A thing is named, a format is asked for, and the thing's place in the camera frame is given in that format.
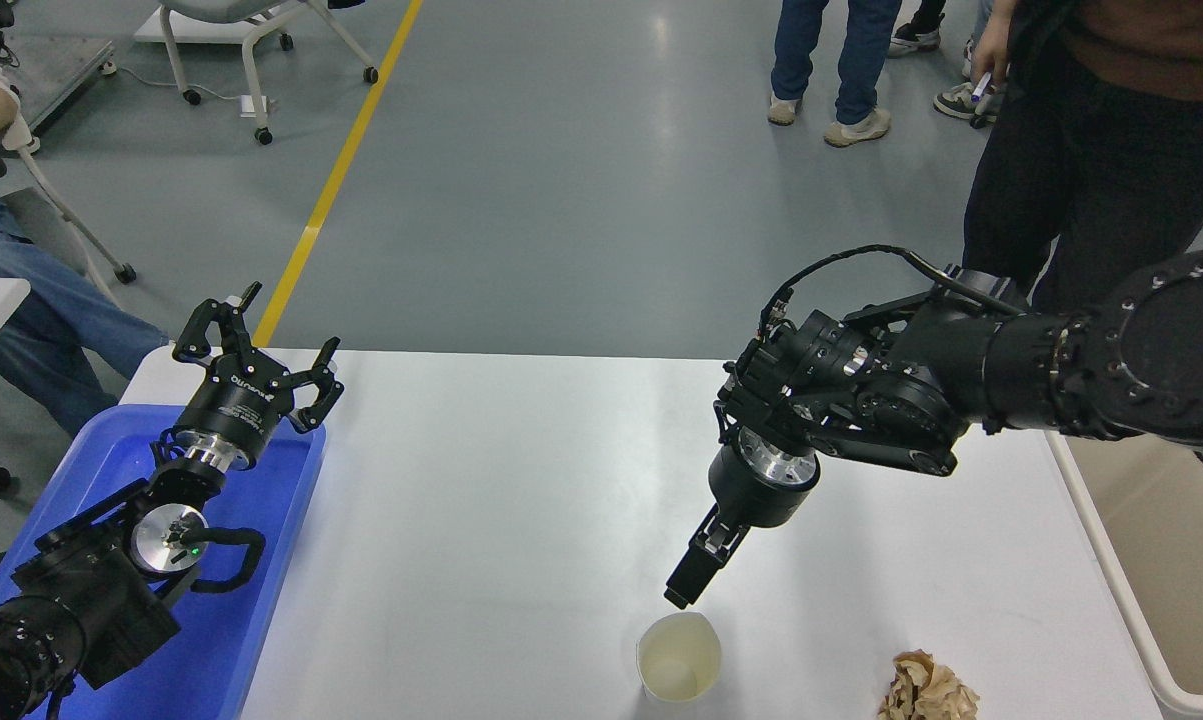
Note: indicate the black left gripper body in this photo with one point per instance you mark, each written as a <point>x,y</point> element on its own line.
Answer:
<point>236,400</point>

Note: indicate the white chair grey seat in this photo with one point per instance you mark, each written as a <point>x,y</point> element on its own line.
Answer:
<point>46,230</point>

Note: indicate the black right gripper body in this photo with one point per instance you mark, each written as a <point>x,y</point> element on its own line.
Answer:
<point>751,502</point>

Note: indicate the crumpled tan paper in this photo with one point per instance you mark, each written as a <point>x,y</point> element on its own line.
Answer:
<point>923,690</point>

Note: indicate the person's right hand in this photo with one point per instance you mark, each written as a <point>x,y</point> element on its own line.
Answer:
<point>994,55</point>

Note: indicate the blue plastic tray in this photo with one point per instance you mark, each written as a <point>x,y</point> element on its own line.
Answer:
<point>251,560</point>

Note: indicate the large pale bin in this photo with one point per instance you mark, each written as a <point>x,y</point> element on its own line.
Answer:
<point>1171,560</point>

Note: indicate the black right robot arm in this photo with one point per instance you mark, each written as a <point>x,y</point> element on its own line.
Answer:
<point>1011,360</point>

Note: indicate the white paper cup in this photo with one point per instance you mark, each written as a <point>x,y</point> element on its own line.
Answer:
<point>676,655</point>

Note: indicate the white castor chair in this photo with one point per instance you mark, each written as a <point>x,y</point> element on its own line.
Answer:
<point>251,30</point>

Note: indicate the grey platform cart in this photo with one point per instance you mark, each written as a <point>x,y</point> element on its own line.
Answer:
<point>56,70</point>

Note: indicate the white power strip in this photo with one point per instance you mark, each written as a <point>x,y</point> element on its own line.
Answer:
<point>255,105</point>

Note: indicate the blue and white pen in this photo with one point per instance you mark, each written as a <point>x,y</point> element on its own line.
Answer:
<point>980,88</point>

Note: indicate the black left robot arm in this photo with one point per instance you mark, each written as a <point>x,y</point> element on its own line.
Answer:
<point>91,590</point>

